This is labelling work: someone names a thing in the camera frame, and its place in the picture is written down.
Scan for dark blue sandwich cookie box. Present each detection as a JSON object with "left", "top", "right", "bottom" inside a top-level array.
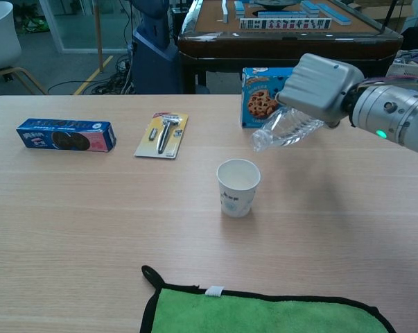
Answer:
[{"left": 16, "top": 118, "right": 118, "bottom": 153}]

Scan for white paper cup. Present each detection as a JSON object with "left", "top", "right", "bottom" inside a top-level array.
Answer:
[{"left": 216, "top": 158, "right": 261, "bottom": 219}]

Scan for row of mahjong tiles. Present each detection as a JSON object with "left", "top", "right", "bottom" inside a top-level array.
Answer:
[{"left": 239, "top": 17, "right": 333, "bottom": 31}]

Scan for brown mahjong table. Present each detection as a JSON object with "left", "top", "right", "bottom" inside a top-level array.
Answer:
[{"left": 177, "top": 0, "right": 403, "bottom": 95}]

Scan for razor in yellow blister pack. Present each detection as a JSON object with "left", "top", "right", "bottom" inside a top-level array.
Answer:
[{"left": 134, "top": 111, "right": 190, "bottom": 160}]

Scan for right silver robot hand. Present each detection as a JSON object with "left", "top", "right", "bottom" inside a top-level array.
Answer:
[{"left": 275, "top": 53, "right": 365, "bottom": 129}]

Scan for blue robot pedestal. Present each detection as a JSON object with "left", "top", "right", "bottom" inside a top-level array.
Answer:
[{"left": 129, "top": 0, "right": 182, "bottom": 95}]

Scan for blue chocolate chip cookie box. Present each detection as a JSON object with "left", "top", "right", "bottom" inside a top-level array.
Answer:
[{"left": 241, "top": 67, "right": 297, "bottom": 129}]

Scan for transparent plastic bottle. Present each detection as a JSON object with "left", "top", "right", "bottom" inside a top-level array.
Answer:
[{"left": 250, "top": 106, "right": 326, "bottom": 153}]

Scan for green microfiber cloth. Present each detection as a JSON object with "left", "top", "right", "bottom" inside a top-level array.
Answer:
[{"left": 140, "top": 265, "right": 399, "bottom": 333}]

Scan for tangled black floor cables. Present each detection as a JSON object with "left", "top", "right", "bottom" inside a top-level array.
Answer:
[{"left": 48, "top": 57, "right": 137, "bottom": 95}]

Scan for white chair with wooden legs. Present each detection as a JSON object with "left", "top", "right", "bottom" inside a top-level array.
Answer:
[{"left": 0, "top": 1, "right": 47, "bottom": 96}]

